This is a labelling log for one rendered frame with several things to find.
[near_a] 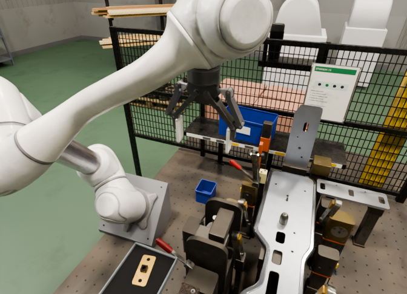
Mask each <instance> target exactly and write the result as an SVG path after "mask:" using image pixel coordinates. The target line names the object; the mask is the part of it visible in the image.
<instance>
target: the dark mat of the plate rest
mask: <svg viewBox="0 0 407 294"><path fill-rule="evenodd" d="M144 255H149V256H155V257H156V260H155V262H154V265H153V268H152V270H151V273H150V276H149V279H148V281H147V285H146V286H145V287H142V286H136V285H133V284H132V281H133V278H134V276H135V274H136V271H137V268H138V267H139V264H140V262H141V259H142V257H143V256H144ZM174 260H175V259H173V258H170V257H168V256H165V255H163V254H160V253H157V252H155V251H152V250H150V249H147V248H144V247H142V246H139V245H136V246H135V247H134V249H133V250H132V251H131V253H130V254H129V256H128V257H127V259H126V260H125V261H124V263H123V265H122V266H121V267H120V269H119V270H118V272H117V273H116V274H115V276H114V277H113V279H112V280H111V281H110V283H109V285H108V286H107V287H106V289H105V290H104V291H103V293H102V294H157V293H158V291H159V289H160V287H161V285H162V283H163V281H164V279H165V277H166V276H167V274H168V272H169V270H170V268H171V266H172V265H173V263H174Z"/></svg>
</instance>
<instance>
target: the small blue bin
mask: <svg viewBox="0 0 407 294"><path fill-rule="evenodd" d="M216 185H217V183H216V182H213V181H209V180H205V179H201V181H200V182H199V184H198V186H197V187H196V189H195V192H196V201H197V202H199V203H203V204H206V203H207V201H208V199H210V198H213V197H215V195H216Z"/></svg>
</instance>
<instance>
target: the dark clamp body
mask: <svg viewBox="0 0 407 294"><path fill-rule="evenodd" d="M218 281H219V276H218V274H217V273H214V272H212V271H210V270H207V269H204V268H201V267H199V266H196V265H194V267H193V269H192V270H189V271H188V273H187V275H186V278H185V280H184V283H187V284H189V285H192V286H194V287H197V288H199V292H200V294H217V292H218Z"/></svg>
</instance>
